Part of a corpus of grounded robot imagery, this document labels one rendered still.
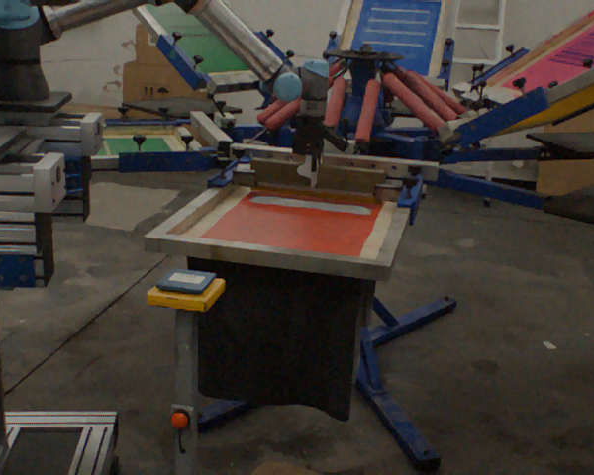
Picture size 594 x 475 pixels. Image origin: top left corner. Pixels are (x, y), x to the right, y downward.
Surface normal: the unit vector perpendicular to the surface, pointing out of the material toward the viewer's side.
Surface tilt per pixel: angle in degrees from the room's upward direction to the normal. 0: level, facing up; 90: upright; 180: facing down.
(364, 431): 0
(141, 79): 90
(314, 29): 90
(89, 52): 90
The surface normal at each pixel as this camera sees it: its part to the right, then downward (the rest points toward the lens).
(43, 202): 0.07, 0.33
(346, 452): 0.05, -0.94
